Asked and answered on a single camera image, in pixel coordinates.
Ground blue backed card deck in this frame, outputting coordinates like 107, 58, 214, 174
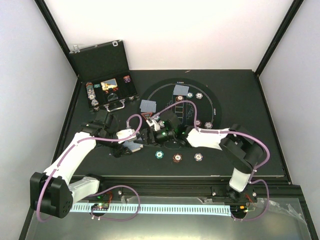
123, 141, 144, 153

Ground orange chips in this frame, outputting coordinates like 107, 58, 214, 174
175, 95, 184, 102
195, 120, 202, 127

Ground orange poker chip stack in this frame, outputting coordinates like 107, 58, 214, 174
172, 153, 182, 163

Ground green poker chip stack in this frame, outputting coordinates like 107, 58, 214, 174
155, 150, 164, 159

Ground red triangular dealer button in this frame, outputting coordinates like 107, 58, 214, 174
141, 112, 153, 121

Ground blue white chips big blind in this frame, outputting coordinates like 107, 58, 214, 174
204, 122, 213, 129

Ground blue green fifty chips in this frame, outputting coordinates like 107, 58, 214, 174
186, 92, 194, 99

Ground blue white chips small blind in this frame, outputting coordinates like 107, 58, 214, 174
195, 92, 203, 100

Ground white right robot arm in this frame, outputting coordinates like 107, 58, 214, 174
135, 123, 270, 202

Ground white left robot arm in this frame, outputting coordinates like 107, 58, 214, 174
29, 120, 140, 223

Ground blue white poker chip stack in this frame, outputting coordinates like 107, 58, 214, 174
194, 153, 203, 162

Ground round black poker mat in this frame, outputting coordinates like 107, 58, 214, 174
137, 77, 223, 151

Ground chip row in case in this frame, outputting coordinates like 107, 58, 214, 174
85, 82, 100, 111

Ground card box in case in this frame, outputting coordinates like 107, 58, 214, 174
100, 78, 118, 91

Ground purple chips in case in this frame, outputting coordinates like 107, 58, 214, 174
123, 75, 132, 83

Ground black aluminium poker case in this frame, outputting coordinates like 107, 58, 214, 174
69, 39, 139, 112

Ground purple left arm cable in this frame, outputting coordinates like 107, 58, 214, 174
36, 114, 145, 223

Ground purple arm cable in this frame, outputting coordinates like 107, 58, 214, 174
36, 114, 145, 223
152, 100, 272, 222

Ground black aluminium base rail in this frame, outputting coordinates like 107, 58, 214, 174
77, 174, 258, 203

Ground white slotted cable duct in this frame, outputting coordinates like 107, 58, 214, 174
70, 202, 231, 217

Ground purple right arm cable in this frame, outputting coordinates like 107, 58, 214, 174
152, 100, 272, 222

